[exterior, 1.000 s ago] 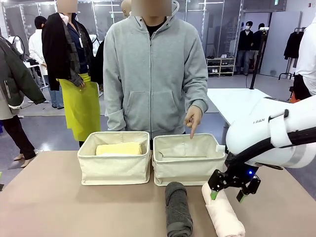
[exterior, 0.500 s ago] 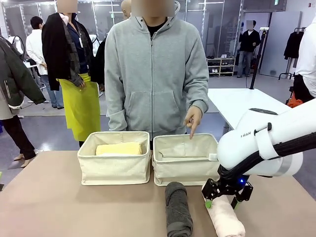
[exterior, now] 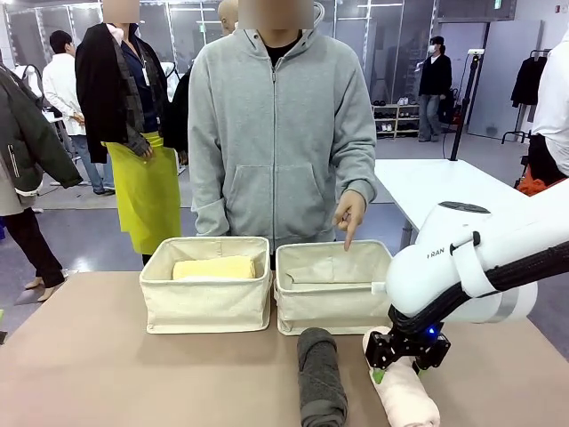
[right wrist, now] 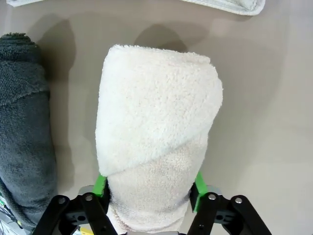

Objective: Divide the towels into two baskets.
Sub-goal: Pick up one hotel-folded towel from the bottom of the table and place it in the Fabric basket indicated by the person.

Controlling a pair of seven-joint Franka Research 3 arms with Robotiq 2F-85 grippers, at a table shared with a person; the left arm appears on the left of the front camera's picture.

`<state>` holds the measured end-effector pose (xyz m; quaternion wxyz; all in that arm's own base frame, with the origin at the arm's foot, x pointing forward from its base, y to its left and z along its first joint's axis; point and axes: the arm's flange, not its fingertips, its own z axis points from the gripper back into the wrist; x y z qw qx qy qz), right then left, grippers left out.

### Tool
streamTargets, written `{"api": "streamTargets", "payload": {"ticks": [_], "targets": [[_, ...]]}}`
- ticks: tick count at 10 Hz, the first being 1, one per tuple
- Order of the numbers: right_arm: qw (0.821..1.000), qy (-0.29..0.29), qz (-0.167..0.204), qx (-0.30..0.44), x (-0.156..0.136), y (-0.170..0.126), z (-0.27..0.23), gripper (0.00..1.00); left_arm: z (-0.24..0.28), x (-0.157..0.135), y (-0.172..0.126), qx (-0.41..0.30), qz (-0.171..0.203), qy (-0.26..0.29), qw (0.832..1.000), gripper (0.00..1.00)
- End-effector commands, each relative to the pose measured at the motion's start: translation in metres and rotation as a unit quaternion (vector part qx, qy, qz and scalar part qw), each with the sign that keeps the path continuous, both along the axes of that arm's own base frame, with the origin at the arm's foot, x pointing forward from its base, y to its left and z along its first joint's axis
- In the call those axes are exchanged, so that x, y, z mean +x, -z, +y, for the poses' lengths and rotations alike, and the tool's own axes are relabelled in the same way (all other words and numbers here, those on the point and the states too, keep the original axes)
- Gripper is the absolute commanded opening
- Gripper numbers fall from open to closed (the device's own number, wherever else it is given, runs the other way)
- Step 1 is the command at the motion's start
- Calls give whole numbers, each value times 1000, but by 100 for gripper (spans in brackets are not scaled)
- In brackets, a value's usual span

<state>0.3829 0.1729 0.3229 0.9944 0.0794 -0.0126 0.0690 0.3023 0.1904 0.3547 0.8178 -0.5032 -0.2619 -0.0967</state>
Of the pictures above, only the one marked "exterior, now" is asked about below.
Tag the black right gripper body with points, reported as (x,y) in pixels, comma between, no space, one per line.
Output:
(406,340)

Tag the person in white shirt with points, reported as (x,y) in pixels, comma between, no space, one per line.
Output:
(58,84)

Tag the wooden shoe rack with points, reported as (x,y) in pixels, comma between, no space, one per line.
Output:
(398,120)

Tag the black clothes rack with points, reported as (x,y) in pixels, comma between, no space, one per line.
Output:
(518,131)

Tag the person in black coat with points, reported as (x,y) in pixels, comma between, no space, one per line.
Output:
(111,89)

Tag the person's left forearm grey sleeve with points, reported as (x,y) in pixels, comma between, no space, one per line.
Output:
(358,169)

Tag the person in grey hoodie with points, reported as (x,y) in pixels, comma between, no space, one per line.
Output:
(275,147)

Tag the person's right forearm grey sleeve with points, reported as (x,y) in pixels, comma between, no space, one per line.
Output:
(206,195)

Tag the person in white top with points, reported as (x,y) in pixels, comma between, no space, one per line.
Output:
(555,102)

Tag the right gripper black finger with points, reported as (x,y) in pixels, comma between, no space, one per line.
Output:
(378,351)
(433,353)

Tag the person in dark green jacket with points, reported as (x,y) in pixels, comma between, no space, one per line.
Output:
(22,133)

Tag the orange cloth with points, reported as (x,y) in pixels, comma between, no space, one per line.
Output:
(532,187)

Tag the pink towel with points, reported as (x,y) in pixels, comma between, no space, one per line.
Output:
(406,400)

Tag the beige fabric basket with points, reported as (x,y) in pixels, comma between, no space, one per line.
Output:
(329,307)
(204,307)

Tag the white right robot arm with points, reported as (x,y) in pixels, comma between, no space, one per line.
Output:
(427,276)

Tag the black camera stand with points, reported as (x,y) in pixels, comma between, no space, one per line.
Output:
(464,102)

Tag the white table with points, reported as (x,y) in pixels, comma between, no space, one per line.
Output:
(444,182)

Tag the yellow towel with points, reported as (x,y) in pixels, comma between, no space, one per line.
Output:
(213,268)

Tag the black hanging garment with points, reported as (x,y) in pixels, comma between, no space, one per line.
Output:
(529,82)

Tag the masked person in black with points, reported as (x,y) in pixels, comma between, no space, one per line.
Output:
(435,80)

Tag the person's left hand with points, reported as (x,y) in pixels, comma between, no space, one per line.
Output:
(353,211)

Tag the dark grey rolled towel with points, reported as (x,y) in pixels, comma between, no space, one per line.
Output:
(321,378)

